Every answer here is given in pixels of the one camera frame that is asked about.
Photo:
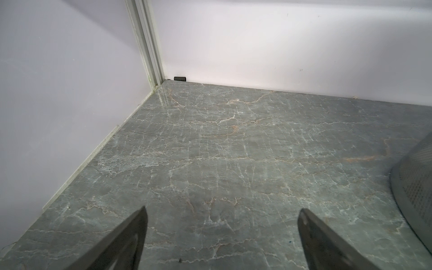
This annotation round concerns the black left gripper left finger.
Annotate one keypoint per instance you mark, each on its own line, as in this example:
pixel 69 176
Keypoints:
pixel 119 250

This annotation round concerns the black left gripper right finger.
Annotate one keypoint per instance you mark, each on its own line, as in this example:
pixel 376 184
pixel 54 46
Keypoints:
pixel 324 249

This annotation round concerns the aluminium frame enclosure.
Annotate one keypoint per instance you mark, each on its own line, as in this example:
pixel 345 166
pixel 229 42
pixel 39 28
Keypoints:
pixel 141 17

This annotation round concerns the grey mesh waste bin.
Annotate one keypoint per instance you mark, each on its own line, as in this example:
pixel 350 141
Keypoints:
pixel 411 185

